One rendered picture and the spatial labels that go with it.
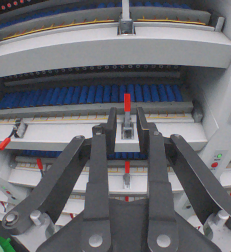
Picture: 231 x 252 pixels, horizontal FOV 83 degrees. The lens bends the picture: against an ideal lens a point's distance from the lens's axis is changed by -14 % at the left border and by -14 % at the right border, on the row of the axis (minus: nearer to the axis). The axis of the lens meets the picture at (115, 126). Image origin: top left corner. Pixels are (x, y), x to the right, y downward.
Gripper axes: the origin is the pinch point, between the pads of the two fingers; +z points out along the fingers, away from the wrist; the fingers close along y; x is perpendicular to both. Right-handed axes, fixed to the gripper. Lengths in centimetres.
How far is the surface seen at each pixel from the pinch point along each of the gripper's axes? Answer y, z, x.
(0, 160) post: -42.4, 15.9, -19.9
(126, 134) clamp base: 0.1, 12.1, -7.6
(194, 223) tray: 36, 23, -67
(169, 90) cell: 11.3, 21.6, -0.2
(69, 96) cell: -14.6, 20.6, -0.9
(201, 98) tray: 18.0, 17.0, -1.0
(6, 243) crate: -87, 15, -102
